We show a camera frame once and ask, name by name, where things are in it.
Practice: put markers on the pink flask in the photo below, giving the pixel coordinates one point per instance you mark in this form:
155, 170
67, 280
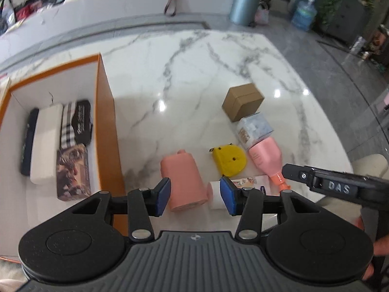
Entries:
182, 179

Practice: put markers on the grey cabinet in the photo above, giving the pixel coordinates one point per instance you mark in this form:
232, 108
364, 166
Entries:
349, 18

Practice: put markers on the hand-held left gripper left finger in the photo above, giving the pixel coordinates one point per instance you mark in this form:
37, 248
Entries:
162, 197

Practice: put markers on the plaid glasses case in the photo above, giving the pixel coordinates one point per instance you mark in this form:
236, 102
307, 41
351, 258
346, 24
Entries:
76, 121

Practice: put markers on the pink bottle with orange cap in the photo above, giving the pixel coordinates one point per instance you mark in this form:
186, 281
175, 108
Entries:
264, 156

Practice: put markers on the beige sofa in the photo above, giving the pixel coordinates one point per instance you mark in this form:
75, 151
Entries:
370, 164

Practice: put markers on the blue trash can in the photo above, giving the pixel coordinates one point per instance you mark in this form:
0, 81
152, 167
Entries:
244, 4

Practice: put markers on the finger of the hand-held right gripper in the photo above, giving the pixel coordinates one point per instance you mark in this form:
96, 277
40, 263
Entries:
299, 175

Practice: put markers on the white marble tv console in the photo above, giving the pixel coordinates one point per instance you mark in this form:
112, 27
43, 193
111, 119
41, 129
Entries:
121, 9

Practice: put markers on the blue water jug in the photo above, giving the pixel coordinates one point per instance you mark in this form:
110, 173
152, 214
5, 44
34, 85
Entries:
304, 15

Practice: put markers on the orange cardboard box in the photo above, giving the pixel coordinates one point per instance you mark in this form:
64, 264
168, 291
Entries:
105, 112

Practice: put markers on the white cream tube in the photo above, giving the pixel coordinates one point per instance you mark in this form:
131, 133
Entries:
252, 182

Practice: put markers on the white container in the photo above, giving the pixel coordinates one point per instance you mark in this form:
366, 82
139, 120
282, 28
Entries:
358, 45

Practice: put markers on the brown cardboard box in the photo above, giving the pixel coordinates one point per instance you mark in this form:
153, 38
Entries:
241, 100

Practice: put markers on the person's right hand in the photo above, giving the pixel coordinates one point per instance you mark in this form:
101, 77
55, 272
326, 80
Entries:
378, 248

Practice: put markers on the brown printed box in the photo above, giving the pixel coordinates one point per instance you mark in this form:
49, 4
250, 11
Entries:
73, 173

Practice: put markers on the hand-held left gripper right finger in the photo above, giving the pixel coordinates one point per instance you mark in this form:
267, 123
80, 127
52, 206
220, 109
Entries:
229, 196

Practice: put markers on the black tube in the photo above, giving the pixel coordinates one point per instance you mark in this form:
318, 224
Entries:
27, 146

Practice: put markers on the white rectangular box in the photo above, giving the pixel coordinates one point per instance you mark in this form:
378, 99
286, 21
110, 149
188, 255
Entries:
45, 146

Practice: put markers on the small light blue box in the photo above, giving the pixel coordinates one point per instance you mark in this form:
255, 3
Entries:
255, 129

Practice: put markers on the yellow tape measure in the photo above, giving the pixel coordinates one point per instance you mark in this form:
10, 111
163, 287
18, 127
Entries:
229, 159

